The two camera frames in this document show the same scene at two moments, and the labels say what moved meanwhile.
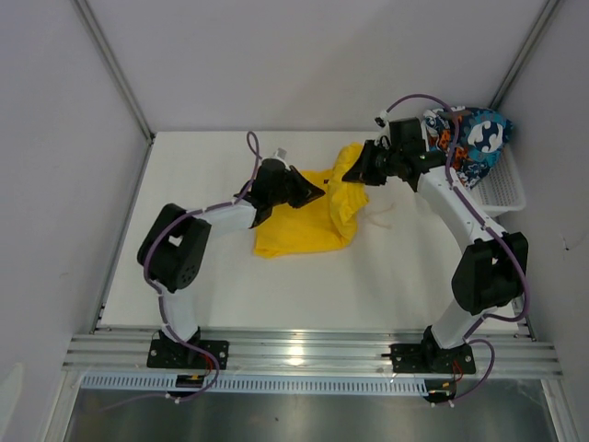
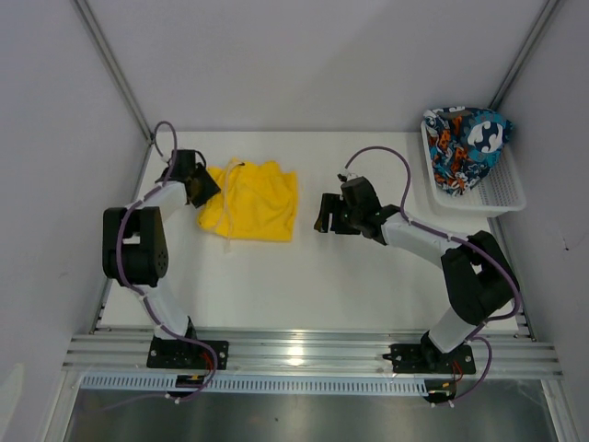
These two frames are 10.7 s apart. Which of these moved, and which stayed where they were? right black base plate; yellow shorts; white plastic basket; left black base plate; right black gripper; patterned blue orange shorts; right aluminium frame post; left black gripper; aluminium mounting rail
Moved: right black gripper; left black gripper; yellow shorts
Stayed: right aluminium frame post; aluminium mounting rail; right black base plate; patterned blue orange shorts; left black base plate; white plastic basket
